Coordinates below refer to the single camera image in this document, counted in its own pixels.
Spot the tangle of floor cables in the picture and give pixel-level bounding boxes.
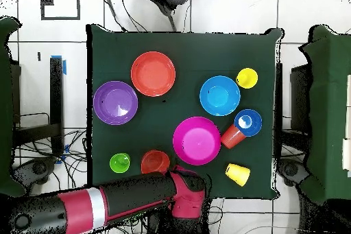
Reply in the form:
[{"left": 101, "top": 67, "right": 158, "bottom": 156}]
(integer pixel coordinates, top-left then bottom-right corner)
[{"left": 13, "top": 128, "right": 149, "bottom": 234}]

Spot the green cloth side table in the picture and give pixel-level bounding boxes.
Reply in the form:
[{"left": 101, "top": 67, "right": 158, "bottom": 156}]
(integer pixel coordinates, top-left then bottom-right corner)
[
  {"left": 0, "top": 16, "right": 27, "bottom": 198},
  {"left": 298, "top": 24, "right": 351, "bottom": 206}
]

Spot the lemon yellow plastic cup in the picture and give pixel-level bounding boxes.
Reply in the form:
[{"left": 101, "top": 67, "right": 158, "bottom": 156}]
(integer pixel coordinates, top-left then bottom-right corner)
[{"left": 236, "top": 67, "right": 259, "bottom": 90}]

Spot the blue tape strip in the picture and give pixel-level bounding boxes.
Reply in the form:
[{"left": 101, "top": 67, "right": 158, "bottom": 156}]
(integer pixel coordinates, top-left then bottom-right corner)
[{"left": 51, "top": 55, "right": 67, "bottom": 76}]

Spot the black chair base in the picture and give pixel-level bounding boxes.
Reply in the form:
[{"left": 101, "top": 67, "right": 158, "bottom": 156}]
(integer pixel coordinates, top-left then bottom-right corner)
[{"left": 10, "top": 156, "right": 57, "bottom": 191}]

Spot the green plastic cup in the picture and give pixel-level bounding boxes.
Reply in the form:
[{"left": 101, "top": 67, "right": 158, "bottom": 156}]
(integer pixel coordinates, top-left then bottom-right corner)
[{"left": 109, "top": 152, "right": 132, "bottom": 174}]

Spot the purple plastic bowl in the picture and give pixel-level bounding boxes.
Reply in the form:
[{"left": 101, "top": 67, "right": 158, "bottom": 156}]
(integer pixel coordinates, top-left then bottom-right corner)
[{"left": 93, "top": 80, "right": 138, "bottom": 126}]

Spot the dark green tablecloth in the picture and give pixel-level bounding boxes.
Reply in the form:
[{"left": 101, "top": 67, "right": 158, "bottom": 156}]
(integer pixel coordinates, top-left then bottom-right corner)
[{"left": 86, "top": 23, "right": 283, "bottom": 200}]

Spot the light blue plastic bowl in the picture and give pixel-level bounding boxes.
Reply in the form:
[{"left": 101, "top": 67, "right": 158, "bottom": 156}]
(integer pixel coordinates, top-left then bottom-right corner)
[{"left": 199, "top": 75, "right": 241, "bottom": 117}]

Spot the small orange bowl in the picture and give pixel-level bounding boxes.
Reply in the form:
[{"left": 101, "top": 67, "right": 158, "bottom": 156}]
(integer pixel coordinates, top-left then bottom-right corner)
[{"left": 140, "top": 149, "right": 171, "bottom": 175}]

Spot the black square frame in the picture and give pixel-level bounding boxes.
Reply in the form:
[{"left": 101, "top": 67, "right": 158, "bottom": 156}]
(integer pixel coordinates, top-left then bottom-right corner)
[{"left": 40, "top": 0, "right": 81, "bottom": 21}]

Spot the black stand frame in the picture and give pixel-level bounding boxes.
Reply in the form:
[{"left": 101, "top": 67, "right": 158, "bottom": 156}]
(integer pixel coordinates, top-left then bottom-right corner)
[
  {"left": 12, "top": 56, "right": 65, "bottom": 156},
  {"left": 274, "top": 62, "right": 312, "bottom": 136}
]

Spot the grey chair base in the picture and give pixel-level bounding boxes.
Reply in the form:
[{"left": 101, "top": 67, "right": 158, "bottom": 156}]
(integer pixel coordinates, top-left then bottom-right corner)
[{"left": 276, "top": 158, "right": 311, "bottom": 187}]

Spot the pink plastic bowl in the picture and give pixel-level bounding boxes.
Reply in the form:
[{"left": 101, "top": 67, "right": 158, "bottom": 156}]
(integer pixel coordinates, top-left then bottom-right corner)
[{"left": 172, "top": 116, "right": 222, "bottom": 166}]

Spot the small dark blue bowl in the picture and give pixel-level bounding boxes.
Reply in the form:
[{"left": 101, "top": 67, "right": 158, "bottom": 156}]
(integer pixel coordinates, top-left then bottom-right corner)
[{"left": 233, "top": 108, "right": 263, "bottom": 138}]

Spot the red-orange plastic cup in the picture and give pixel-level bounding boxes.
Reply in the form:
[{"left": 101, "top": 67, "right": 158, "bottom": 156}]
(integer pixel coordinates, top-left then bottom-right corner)
[{"left": 220, "top": 123, "right": 247, "bottom": 150}]

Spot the large shallow orange bowl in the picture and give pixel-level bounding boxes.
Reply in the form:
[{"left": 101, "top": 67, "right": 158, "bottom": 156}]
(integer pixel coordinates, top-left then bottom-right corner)
[{"left": 130, "top": 51, "right": 177, "bottom": 98}]

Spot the golden yellow plastic cup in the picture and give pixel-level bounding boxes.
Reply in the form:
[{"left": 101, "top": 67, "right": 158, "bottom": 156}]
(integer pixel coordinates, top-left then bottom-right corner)
[{"left": 225, "top": 163, "right": 251, "bottom": 187}]

